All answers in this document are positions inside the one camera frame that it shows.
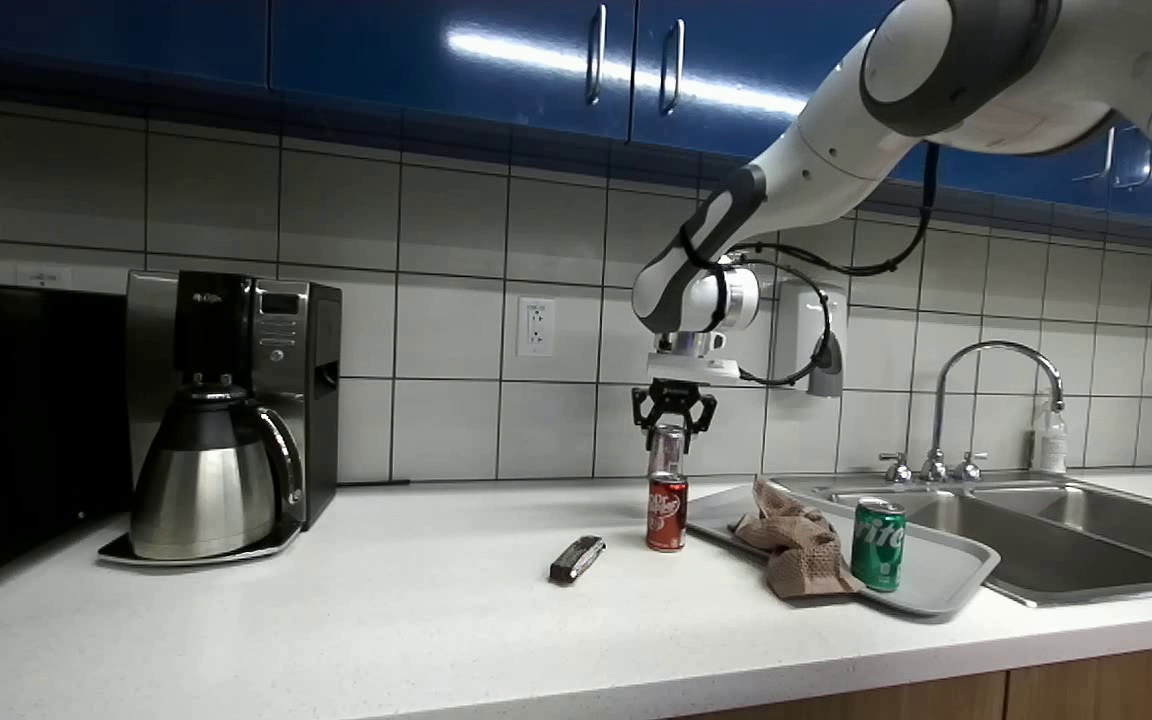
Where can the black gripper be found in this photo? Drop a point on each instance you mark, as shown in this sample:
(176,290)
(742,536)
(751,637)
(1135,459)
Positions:
(675,400)

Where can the silver soda can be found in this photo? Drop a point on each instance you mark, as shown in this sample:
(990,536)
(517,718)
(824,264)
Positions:
(667,455)

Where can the red soda can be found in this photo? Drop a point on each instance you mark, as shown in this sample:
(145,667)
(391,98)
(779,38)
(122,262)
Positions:
(667,515)

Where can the green soda can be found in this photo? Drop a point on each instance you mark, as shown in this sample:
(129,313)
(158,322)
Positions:
(876,545)

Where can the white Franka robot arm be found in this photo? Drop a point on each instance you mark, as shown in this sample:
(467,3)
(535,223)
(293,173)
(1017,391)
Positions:
(869,105)

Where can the grey plastic tray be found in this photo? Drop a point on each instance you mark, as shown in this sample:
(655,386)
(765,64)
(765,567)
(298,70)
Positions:
(940,567)

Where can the beige waffle cloth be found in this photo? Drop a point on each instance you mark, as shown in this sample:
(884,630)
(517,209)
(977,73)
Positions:
(799,551)

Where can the chrome gooseneck faucet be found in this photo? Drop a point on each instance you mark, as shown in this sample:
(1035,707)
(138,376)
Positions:
(990,346)

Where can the white soap bottle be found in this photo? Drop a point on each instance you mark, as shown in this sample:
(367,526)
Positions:
(1046,445)

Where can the black steel coffee maker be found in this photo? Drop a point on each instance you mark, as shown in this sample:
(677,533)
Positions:
(288,363)

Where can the stainless steel double sink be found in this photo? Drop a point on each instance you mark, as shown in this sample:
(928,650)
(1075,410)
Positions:
(1110,533)

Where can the steel coffee carafe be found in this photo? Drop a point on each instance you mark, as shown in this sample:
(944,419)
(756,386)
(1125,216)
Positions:
(209,482)

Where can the wooden lower cabinet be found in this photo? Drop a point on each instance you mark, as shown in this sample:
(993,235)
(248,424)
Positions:
(1082,682)

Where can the blue glossy upper cabinet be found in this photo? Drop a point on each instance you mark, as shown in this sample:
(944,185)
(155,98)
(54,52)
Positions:
(336,52)

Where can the black microwave oven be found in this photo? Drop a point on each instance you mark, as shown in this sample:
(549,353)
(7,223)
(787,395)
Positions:
(22,424)

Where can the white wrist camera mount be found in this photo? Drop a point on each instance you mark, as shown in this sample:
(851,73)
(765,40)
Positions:
(699,371)

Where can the white wall soap dispenser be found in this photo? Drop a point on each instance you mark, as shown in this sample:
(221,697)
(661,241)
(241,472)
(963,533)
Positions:
(799,335)

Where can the white wall outlet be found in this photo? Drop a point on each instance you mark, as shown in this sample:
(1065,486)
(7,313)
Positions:
(536,327)

